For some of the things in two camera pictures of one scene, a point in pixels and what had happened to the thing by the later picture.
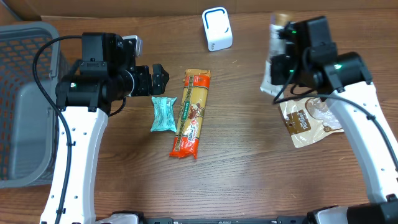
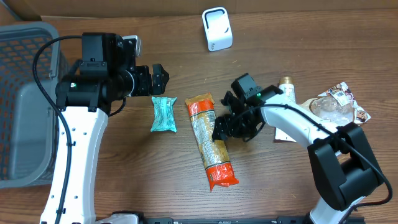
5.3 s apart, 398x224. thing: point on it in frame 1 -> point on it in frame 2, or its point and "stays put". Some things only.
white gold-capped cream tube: [277, 46] -> [288, 86]
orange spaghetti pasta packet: [197, 84] -> [219, 167]
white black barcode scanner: [217, 28] stays put
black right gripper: [278, 65] -> [227, 123]
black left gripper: [148, 88] stays put
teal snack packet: [163, 107] stays put
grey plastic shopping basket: [28, 121] stays put
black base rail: [279, 220] stays put
